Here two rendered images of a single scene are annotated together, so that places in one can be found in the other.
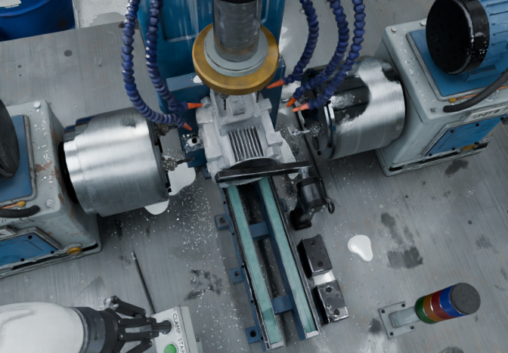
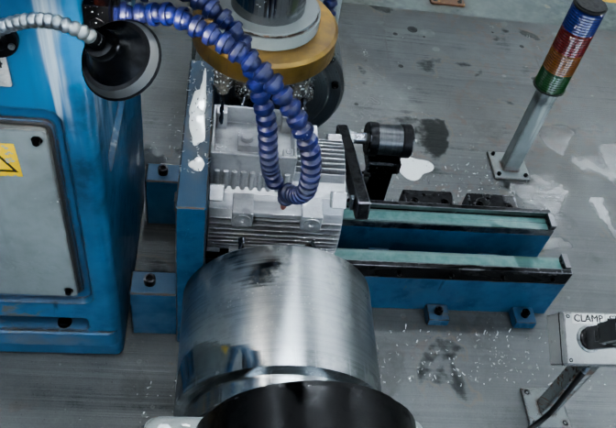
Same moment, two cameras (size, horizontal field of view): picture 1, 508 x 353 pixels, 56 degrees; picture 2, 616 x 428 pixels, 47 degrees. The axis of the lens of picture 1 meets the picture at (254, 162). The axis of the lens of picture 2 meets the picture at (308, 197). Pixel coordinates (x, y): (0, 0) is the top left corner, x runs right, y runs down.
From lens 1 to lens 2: 0.90 m
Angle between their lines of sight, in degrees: 43
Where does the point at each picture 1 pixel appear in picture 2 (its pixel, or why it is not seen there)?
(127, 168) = (347, 302)
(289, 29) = not seen: hidden behind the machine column
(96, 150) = (308, 334)
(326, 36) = not seen: hidden behind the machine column
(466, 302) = (596, 4)
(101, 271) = not seen: outside the picture
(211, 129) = (266, 204)
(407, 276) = (456, 138)
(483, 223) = (404, 56)
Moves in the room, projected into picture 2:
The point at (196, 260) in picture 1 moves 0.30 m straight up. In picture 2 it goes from (402, 366) to (455, 261)
